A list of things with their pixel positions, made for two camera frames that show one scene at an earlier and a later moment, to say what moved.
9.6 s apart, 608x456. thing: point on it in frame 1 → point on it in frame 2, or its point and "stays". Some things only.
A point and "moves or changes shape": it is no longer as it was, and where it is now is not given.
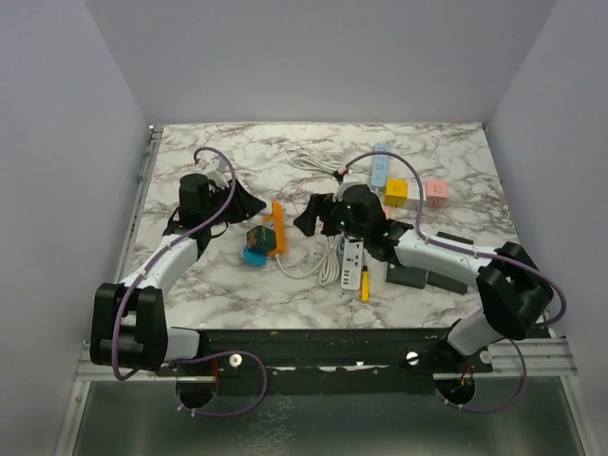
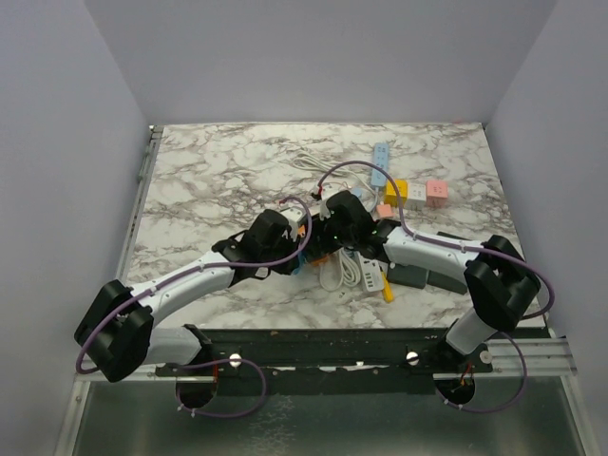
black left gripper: (244, 204) → (285, 269)
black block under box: (412, 276) stays
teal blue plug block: (254, 258) moves or changes shape
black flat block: (446, 281) stays
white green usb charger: (351, 264) moves or changes shape
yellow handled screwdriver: (365, 285) → (387, 289)
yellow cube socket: (397, 192) stays
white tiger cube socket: (413, 196) stays
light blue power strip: (380, 165) stays
